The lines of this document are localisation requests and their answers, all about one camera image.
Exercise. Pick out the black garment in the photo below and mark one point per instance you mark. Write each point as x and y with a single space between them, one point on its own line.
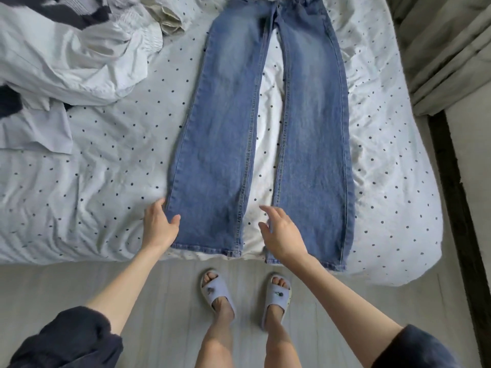
61 11

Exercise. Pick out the light grey smocked garment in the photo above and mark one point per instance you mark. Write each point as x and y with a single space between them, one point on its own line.
34 130

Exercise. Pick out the white dotted bed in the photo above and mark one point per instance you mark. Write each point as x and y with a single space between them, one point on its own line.
391 164

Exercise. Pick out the person's left hand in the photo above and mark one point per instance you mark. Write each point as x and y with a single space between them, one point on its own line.
159 232

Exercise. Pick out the striped beige curtain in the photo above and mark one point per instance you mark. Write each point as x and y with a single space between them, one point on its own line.
445 42

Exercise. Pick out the person's lower leg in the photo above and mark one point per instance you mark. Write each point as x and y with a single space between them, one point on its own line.
216 341
280 341

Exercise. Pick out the person's right forearm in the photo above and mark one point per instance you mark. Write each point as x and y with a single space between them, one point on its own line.
345 310

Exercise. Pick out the person's black right sleeve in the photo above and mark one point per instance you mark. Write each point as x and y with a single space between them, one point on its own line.
418 348

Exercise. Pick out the person's right hand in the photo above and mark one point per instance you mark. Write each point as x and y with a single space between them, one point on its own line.
285 241

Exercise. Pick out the person's black sleeve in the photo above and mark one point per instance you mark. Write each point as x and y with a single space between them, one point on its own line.
418 348
65 341

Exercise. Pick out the dark denim jeans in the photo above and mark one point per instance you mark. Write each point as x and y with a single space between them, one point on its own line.
9 101

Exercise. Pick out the blue jeans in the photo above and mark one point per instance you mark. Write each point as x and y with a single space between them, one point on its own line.
219 149

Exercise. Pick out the person's left forearm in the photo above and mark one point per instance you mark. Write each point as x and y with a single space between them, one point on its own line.
126 291

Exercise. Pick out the cream patterned pyjama top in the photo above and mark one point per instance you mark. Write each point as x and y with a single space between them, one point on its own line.
173 11

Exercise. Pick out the person's black left sleeve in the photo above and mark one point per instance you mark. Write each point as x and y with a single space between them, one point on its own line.
65 341

